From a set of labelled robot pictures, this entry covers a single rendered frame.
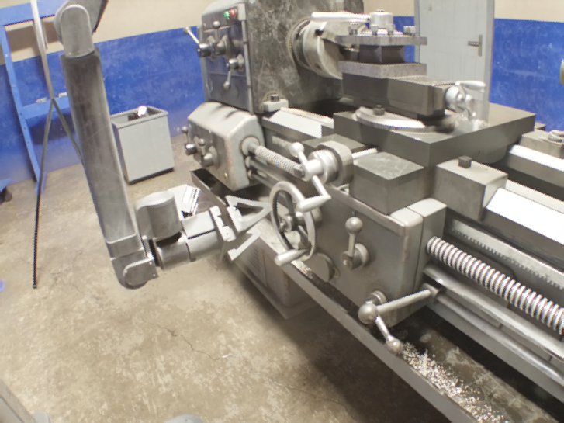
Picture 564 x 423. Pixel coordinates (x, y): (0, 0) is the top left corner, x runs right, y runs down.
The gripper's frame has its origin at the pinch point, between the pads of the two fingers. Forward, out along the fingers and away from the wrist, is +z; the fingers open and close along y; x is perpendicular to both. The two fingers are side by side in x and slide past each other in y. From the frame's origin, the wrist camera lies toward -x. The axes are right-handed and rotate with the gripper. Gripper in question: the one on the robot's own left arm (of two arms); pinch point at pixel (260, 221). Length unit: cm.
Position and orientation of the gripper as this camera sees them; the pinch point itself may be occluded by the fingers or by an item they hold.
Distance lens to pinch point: 68.4
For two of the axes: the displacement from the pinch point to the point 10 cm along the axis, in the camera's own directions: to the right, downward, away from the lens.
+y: -2.5, 4.8, 8.4
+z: 8.6, -2.9, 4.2
